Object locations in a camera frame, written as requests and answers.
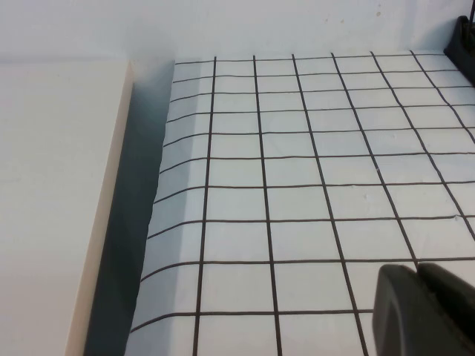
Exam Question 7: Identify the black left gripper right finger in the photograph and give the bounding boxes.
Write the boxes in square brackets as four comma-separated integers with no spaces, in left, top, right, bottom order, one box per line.
[417,262,475,356]

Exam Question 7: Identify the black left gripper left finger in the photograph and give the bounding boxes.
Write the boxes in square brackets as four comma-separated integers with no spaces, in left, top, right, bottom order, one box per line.
[372,263,456,356]

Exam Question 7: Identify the white black-grid tablecloth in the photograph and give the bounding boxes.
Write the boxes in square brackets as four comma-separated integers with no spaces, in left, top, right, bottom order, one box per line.
[128,50,475,356]

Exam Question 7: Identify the black plastic drain tray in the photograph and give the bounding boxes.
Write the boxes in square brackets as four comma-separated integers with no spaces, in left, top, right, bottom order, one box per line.
[442,15,475,87]

